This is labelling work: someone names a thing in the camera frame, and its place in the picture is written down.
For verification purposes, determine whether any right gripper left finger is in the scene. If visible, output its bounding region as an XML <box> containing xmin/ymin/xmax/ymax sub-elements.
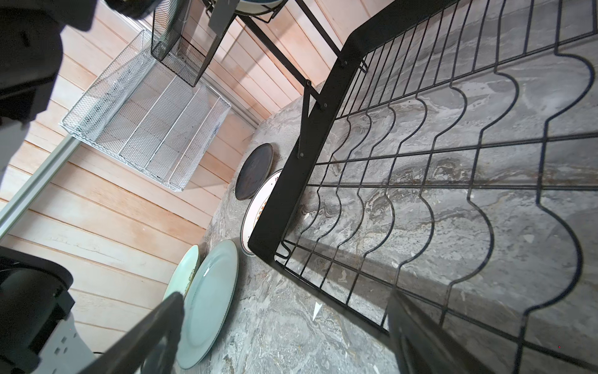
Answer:
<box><xmin>81</xmin><ymin>291</ymin><xmax>185</xmax><ymax>373</ymax></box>

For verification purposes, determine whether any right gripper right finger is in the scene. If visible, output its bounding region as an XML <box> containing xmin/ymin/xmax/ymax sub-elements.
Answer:
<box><xmin>388</xmin><ymin>289</ymin><xmax>492</xmax><ymax>373</ymax></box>

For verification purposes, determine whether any black wire dish rack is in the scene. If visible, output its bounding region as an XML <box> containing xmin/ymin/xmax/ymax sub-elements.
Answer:
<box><xmin>200</xmin><ymin>0</ymin><xmax>598</xmax><ymax>374</ymax></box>

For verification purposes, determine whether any orange sunburst plate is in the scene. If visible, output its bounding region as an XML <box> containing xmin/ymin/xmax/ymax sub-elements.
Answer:
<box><xmin>240</xmin><ymin>169</ymin><xmax>282</xmax><ymax>257</ymax></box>

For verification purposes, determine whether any white plate cloud outline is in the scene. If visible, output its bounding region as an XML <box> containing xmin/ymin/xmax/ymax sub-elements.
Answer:
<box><xmin>236</xmin><ymin>0</ymin><xmax>283</xmax><ymax>16</ymax></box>

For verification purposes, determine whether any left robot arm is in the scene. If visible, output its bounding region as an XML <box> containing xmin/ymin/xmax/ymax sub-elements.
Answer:
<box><xmin>1</xmin><ymin>1</ymin><xmax>173</xmax><ymax>373</ymax></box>

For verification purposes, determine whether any light green flower plate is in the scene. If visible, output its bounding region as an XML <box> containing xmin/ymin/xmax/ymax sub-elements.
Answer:
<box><xmin>163</xmin><ymin>245</ymin><xmax>201</xmax><ymax>300</ymax></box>

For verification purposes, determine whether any grey-green plain plate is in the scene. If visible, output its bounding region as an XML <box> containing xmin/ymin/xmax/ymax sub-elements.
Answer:
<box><xmin>176</xmin><ymin>240</ymin><xmax>239</xmax><ymax>369</ymax></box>

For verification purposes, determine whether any black round plate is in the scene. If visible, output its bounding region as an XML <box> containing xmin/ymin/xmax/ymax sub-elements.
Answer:
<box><xmin>235</xmin><ymin>143</ymin><xmax>274</xmax><ymax>200</ymax></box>

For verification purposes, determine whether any white mesh wall shelf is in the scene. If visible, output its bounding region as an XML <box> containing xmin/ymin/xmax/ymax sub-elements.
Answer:
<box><xmin>60</xmin><ymin>31</ymin><xmax>231</xmax><ymax>192</ymax></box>

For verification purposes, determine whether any black mesh wall basket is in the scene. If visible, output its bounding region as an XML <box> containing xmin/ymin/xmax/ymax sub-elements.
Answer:
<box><xmin>150</xmin><ymin>1</ymin><xmax>227</xmax><ymax>87</ymax></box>

